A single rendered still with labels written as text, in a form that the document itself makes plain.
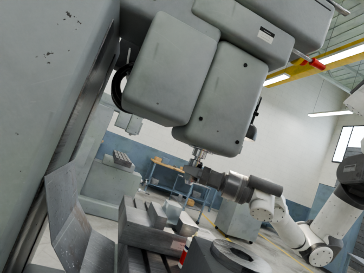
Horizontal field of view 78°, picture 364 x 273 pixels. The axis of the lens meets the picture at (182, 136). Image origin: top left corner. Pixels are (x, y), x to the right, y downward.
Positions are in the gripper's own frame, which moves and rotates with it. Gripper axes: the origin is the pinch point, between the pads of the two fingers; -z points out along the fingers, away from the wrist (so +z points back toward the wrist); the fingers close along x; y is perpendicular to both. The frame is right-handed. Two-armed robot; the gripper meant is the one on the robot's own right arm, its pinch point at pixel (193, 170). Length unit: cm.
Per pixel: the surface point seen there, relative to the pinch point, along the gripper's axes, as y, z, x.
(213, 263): 8.7, 10.2, 41.7
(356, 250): 74, 486, -712
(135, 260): 27.3, -5.2, 11.9
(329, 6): -63, 23, 4
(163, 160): 25, -143, -590
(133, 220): 20.3, -11.3, 5.2
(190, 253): 11.1, 7.1, 35.4
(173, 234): 20.7, 1.1, 0.6
